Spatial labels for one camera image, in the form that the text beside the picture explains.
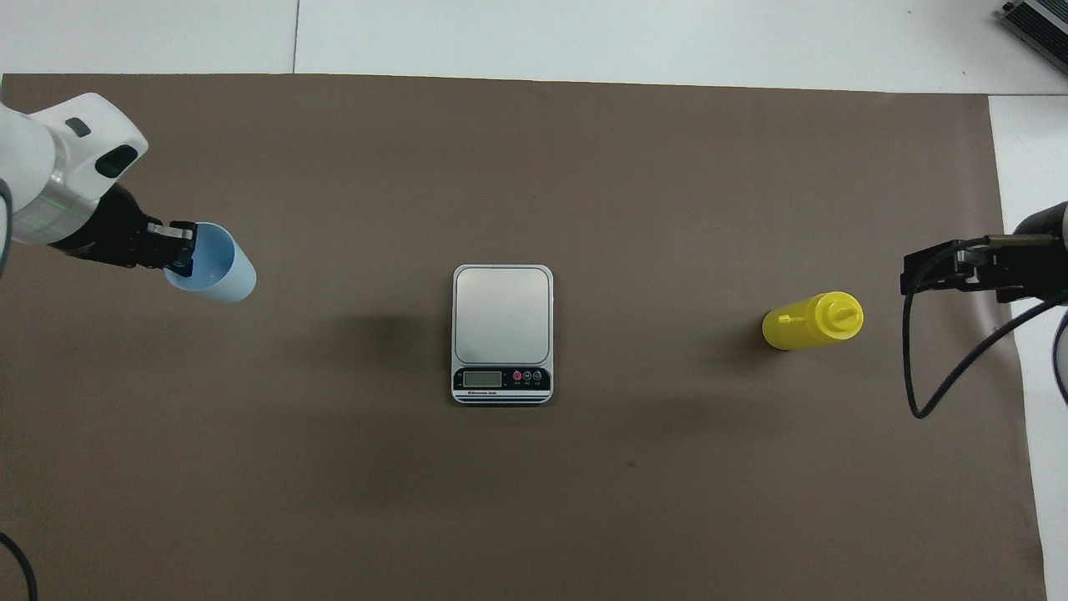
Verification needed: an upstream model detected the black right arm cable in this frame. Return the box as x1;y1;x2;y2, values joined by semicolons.
904;236;1068;420

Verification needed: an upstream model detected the silver digital kitchen scale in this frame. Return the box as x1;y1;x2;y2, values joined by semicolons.
451;264;555;407

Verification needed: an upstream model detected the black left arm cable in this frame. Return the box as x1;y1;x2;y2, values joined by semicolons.
0;532;38;601

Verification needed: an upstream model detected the brown paper mat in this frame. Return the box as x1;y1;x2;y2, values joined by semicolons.
0;73;1048;601

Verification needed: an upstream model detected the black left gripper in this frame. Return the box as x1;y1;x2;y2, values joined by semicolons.
52;185;198;278

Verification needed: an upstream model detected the light blue plastic cup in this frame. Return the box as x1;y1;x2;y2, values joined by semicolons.
164;221;258;305

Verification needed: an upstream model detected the grey ribbed metal device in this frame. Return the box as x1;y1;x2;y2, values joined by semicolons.
1000;0;1068;78

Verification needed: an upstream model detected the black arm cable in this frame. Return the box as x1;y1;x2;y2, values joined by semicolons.
0;532;38;601
904;236;1068;420

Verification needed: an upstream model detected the yellow squeeze bottle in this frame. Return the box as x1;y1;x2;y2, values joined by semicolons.
762;291;864;351

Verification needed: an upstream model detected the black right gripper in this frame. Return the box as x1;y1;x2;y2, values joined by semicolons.
901;200;1068;305

